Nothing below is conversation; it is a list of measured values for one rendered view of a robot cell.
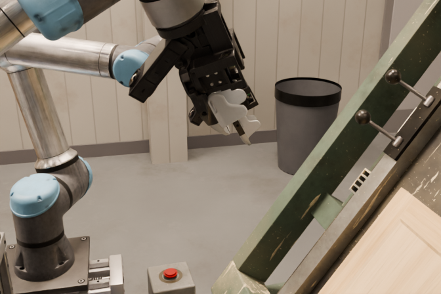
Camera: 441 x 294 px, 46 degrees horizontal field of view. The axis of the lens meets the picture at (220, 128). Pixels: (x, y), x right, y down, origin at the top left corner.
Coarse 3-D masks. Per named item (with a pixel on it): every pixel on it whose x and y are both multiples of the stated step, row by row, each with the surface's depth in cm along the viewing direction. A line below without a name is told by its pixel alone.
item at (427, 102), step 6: (390, 72) 124; (396, 72) 123; (390, 78) 124; (396, 78) 123; (390, 84) 125; (402, 84) 124; (414, 90) 124; (420, 96) 124; (432, 96) 123; (426, 102) 123; (432, 102) 123
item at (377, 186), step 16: (432, 128) 124; (416, 144) 124; (384, 160) 128; (400, 160) 125; (368, 176) 130; (384, 176) 126; (400, 176) 126; (368, 192) 127; (384, 192) 127; (352, 208) 129; (368, 208) 127; (336, 224) 131; (352, 224) 128; (320, 240) 132; (336, 240) 128; (320, 256) 130; (336, 256) 130; (304, 272) 131; (320, 272) 130; (288, 288) 133; (304, 288) 131
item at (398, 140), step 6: (360, 114) 125; (366, 114) 125; (360, 120) 125; (366, 120) 125; (372, 126) 126; (378, 126) 126; (384, 132) 126; (390, 138) 126; (396, 138) 125; (402, 138) 125; (396, 144) 125
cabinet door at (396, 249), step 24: (408, 192) 121; (384, 216) 122; (408, 216) 116; (432, 216) 111; (360, 240) 124; (384, 240) 119; (408, 240) 114; (432, 240) 108; (360, 264) 121; (384, 264) 116; (408, 264) 111; (432, 264) 106; (336, 288) 123; (360, 288) 118; (384, 288) 113; (408, 288) 108; (432, 288) 103
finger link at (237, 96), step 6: (228, 90) 76; (234, 90) 76; (240, 90) 76; (228, 96) 77; (234, 96) 77; (240, 96) 77; (246, 96) 77; (228, 102) 78; (234, 102) 78; (240, 102) 78
